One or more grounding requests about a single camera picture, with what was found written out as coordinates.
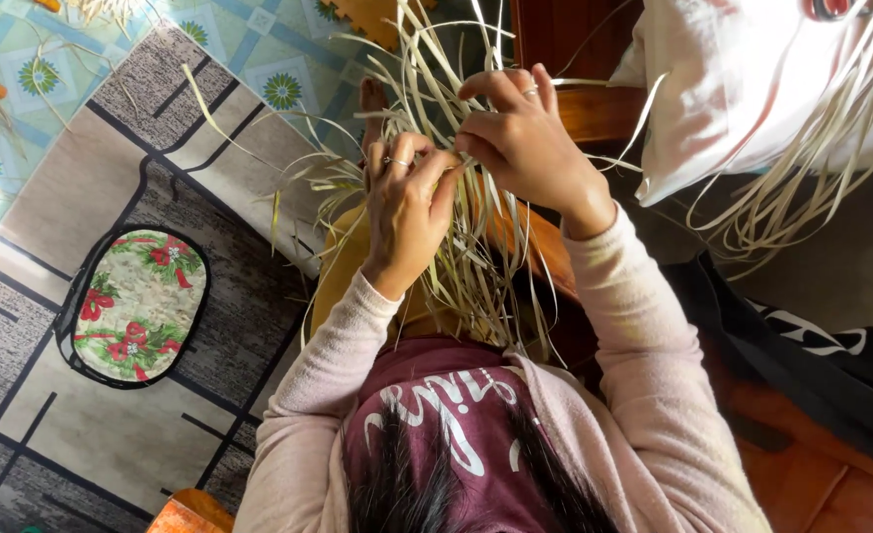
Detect yellow trousers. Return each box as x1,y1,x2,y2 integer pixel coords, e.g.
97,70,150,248
310,203,498,346

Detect oval floral mat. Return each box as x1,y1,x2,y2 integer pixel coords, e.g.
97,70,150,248
55,224,212,390

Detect hanging bunch of straw strips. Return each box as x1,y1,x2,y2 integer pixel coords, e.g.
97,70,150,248
684,0,873,281

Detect black bag with white print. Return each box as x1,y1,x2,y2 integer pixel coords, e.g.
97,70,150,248
662,252,873,482

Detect maroon printed shirt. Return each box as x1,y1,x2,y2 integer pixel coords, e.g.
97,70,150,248
341,336,624,533

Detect white pillow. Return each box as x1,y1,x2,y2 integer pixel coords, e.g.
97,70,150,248
610,0,873,209

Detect person's foot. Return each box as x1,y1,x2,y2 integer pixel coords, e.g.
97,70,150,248
358,77,392,158

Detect loose straw scraps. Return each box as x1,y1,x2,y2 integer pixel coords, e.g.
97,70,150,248
65,0,150,32

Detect bundle of pale straw strips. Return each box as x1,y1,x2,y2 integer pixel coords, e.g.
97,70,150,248
181,0,669,365

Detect brown wooden furniture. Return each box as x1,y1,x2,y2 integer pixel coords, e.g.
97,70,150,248
481,0,649,386

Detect person's left hand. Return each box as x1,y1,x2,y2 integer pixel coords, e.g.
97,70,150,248
363,132,466,299

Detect grey brown seat cover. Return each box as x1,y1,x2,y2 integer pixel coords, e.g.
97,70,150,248
605,166,873,336

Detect grey patterned rug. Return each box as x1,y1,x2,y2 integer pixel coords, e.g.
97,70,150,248
0,18,335,533

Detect orange foam puzzle mat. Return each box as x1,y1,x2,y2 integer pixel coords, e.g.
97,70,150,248
321,0,439,53

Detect orange wooden stool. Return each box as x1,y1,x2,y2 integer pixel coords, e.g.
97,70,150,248
146,488,236,533

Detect person's right hand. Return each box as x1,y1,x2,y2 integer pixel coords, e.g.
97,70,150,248
454,63,617,240

